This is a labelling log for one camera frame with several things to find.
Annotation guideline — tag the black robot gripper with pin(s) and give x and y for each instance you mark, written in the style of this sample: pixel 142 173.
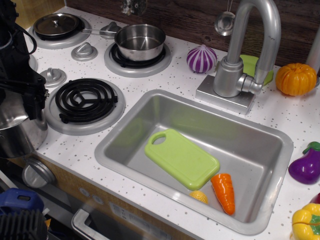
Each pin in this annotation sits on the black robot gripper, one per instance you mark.
pixel 16 75

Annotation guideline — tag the large steel pot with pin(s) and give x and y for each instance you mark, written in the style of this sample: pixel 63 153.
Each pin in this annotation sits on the large steel pot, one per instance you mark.
pixel 19 136

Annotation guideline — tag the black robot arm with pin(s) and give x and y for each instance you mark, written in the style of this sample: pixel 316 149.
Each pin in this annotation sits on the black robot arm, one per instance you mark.
pixel 8 26

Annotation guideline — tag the silver stove knob front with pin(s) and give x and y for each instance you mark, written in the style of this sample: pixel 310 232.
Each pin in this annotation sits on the silver stove knob front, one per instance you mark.
pixel 54 77

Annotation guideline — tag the silver stove knob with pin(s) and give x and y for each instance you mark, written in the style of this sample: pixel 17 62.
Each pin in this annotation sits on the silver stove knob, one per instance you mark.
pixel 110 29
pixel 83 53
pixel 54 77

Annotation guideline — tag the silver stove knob middle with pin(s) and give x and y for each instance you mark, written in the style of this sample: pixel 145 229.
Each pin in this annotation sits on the silver stove knob middle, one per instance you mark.
pixel 83 53

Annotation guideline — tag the silver stove knob back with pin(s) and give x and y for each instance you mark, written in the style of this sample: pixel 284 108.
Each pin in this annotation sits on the silver stove knob back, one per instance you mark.
pixel 110 29

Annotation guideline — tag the black front coil burner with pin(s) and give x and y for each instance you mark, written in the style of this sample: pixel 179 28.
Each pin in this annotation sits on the black front coil burner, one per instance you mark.
pixel 85 100

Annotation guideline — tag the silver oven knob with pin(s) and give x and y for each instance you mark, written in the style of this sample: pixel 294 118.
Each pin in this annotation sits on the silver oven knob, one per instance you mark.
pixel 37 175

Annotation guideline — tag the steel pan lid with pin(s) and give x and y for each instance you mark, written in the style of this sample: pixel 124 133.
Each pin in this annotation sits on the steel pan lid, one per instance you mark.
pixel 56 24

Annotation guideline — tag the black back right burner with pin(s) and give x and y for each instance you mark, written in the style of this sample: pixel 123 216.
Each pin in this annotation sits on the black back right burner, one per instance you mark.
pixel 127 63

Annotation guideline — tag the blue black clamp device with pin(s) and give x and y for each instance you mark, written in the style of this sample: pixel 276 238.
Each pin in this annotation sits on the blue black clamp device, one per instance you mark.
pixel 21 215

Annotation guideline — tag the small steel saucepan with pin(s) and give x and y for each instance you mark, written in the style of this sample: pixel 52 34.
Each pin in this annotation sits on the small steel saucepan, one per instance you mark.
pixel 137 42

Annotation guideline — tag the hanging steel utensil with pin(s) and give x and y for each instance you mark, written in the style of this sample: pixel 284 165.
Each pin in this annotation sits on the hanging steel utensil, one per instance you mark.
pixel 134 7

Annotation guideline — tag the green cutting board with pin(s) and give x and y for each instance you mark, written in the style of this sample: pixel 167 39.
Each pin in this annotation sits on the green cutting board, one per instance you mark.
pixel 185 161

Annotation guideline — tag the purple striped toy onion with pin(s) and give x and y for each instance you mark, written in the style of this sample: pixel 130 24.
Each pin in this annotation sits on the purple striped toy onion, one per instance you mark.
pixel 201 59

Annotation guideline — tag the yellow toy corn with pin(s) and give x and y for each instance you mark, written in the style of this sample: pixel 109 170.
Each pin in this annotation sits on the yellow toy corn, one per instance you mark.
pixel 200 196

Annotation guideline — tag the silver faucet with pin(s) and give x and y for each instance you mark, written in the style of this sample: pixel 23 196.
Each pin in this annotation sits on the silver faucet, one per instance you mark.
pixel 239 78

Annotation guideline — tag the hanging steel ladle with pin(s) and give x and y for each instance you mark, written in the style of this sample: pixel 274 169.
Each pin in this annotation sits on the hanging steel ladle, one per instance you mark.
pixel 225 21

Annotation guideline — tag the orange toy carrot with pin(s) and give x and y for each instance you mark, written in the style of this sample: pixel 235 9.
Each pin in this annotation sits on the orange toy carrot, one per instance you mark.
pixel 223 188

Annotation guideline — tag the silver sink basin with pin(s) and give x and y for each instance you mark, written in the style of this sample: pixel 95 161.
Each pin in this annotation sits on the silver sink basin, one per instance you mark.
pixel 222 166

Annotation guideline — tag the orange toy pumpkin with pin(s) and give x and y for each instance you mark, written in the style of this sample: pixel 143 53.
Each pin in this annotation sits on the orange toy pumpkin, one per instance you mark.
pixel 296 79

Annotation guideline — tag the purple toy eggplant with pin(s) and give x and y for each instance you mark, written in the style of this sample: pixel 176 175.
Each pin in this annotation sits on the purple toy eggplant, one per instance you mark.
pixel 306 169

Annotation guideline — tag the silver pole right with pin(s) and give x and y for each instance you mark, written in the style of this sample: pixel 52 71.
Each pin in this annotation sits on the silver pole right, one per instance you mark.
pixel 313 59

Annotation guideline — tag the yellow toy bell pepper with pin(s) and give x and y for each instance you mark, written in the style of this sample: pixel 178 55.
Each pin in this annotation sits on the yellow toy bell pepper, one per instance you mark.
pixel 306 223

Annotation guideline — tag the silver oven door handle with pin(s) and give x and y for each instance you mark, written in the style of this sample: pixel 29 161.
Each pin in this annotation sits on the silver oven door handle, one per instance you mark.
pixel 97 226

